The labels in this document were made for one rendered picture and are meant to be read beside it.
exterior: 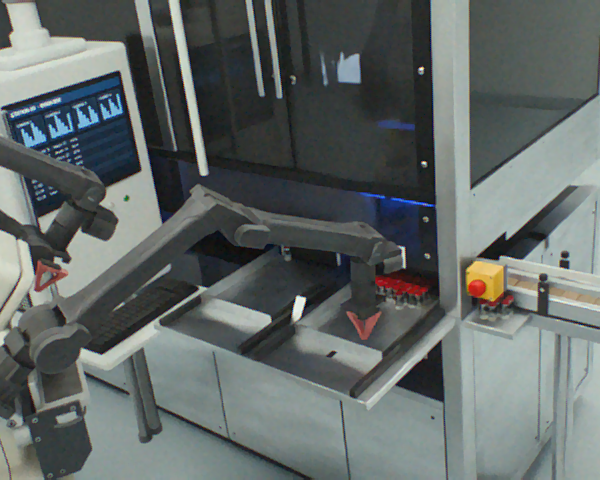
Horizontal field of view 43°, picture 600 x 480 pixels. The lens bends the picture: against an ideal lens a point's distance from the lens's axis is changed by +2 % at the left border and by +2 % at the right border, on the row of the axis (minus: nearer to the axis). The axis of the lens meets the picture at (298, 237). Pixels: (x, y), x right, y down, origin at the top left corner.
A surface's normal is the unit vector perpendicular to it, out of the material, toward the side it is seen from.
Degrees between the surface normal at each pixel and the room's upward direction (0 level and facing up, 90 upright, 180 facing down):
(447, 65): 90
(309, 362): 0
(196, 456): 0
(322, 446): 90
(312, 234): 101
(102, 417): 0
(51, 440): 90
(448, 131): 90
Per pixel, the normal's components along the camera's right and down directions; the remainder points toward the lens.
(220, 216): 0.55, 0.50
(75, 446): 0.37, 0.35
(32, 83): 0.81, 0.16
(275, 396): -0.62, 0.39
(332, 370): -0.11, -0.91
